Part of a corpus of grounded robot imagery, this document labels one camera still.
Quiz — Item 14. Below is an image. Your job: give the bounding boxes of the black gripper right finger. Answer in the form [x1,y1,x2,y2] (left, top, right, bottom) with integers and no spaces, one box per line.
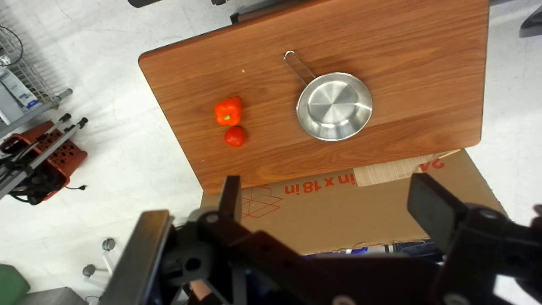
[406,173,467,252]

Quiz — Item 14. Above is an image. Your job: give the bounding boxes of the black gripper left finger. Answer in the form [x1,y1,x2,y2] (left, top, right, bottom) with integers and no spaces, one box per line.
[218,176,242,222]

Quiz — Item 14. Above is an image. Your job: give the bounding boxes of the orange bell pepper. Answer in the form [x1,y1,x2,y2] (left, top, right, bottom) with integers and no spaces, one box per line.
[213,96,242,127]

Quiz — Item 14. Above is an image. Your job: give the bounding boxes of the silver metal pan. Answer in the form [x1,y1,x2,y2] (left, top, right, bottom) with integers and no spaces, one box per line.
[282,49,374,142]

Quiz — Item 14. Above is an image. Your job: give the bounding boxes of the red tomato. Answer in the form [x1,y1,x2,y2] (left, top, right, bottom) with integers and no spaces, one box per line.
[223,125,247,147]

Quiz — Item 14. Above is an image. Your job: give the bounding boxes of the brown cardboard sheet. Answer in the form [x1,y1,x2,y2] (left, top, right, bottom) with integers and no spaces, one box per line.
[201,147,508,257]

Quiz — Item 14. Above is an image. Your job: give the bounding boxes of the wooden table top board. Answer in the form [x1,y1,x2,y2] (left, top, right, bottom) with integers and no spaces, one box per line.
[138,0,489,193]

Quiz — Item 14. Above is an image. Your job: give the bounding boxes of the red perforated block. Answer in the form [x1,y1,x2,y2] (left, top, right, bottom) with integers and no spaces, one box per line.
[0,117,88,205]

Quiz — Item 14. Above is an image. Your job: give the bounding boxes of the wire shelf rack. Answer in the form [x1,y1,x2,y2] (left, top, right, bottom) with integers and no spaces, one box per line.
[0,25,72,137]

